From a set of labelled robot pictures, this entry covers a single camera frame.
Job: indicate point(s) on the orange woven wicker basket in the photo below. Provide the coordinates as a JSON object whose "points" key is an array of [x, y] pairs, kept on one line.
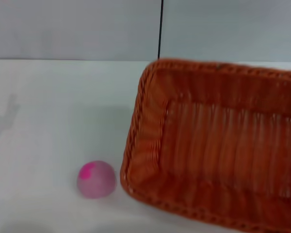
{"points": [[208, 150]]}

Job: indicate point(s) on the pink foam ball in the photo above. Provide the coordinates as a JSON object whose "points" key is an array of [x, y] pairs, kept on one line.
{"points": [[97, 180]]}

